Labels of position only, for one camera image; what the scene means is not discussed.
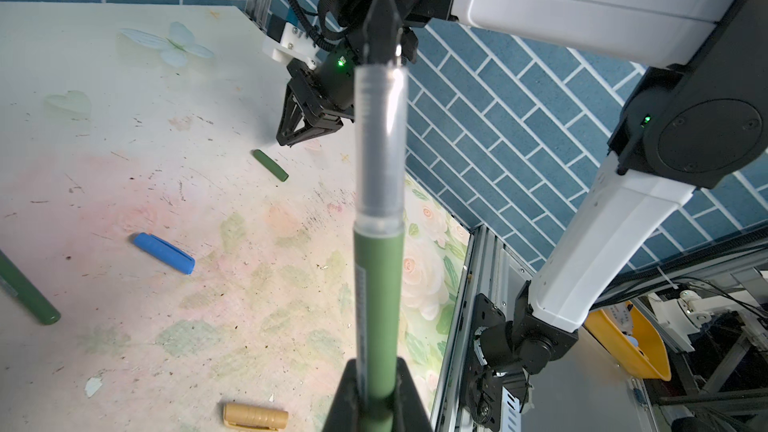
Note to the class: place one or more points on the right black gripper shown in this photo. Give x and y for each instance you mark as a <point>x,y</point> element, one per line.
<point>317,101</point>

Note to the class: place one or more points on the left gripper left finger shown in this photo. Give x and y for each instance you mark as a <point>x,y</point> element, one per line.
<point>345,411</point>

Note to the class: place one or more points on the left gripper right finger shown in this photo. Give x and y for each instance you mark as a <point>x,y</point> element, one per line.
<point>409,413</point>

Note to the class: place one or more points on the green pen cap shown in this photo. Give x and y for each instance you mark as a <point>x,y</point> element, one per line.
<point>270,165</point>

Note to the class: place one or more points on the green pen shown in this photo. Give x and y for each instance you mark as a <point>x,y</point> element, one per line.
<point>15,282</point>
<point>380,126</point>

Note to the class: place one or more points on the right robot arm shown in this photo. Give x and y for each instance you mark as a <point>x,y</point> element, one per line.
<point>594,136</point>

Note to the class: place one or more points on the tan pen cap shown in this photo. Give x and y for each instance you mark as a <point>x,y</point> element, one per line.
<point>243,417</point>

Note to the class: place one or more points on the blue pen cap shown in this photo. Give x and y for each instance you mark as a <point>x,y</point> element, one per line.
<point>165,252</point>

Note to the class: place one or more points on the floral table mat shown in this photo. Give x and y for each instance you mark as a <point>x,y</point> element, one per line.
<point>118,119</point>

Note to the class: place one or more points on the yellow bin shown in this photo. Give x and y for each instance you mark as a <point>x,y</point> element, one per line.
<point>631,340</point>

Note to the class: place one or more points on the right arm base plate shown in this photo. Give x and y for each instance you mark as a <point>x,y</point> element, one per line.
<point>498,372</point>

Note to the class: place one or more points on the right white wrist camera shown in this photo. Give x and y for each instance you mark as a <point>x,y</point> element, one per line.
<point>285,42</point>

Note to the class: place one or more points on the aluminium mounting rail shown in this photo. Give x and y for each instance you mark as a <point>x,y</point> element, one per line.
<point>709,307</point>

